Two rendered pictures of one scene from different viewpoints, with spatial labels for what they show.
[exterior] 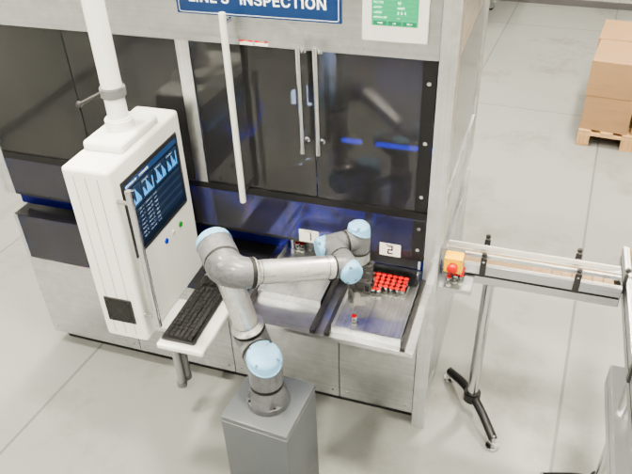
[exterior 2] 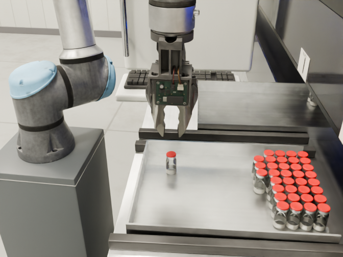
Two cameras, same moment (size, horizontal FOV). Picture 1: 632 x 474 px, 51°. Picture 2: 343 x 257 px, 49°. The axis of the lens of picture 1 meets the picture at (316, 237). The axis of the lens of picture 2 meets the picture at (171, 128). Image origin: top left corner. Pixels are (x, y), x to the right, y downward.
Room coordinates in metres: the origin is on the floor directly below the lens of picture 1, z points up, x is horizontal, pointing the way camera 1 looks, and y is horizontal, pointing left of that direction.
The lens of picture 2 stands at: (1.66, -0.73, 1.36)
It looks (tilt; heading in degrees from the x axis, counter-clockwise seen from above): 30 degrees down; 74
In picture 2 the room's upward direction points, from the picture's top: straight up
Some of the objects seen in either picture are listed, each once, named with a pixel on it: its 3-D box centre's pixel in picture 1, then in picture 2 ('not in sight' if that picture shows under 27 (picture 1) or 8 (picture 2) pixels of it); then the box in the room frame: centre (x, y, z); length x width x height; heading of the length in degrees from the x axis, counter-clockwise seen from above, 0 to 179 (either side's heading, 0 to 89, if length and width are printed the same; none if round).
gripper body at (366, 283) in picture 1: (360, 275); (171, 66); (1.82, -0.15, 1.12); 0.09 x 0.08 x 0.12; 71
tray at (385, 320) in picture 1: (376, 306); (226, 186); (1.91, -0.22, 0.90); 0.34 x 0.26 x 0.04; 160
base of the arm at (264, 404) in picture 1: (267, 389); (43, 131); (1.56, 0.19, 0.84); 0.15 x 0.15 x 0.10
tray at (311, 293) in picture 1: (303, 273); (261, 107); (2.13, 0.06, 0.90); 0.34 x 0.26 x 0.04; 160
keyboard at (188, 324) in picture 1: (199, 307); (180, 79); (2.04, 0.48, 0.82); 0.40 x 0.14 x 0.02; 162
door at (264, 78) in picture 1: (256, 121); not in sight; (2.29, 0.21, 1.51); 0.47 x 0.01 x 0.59; 70
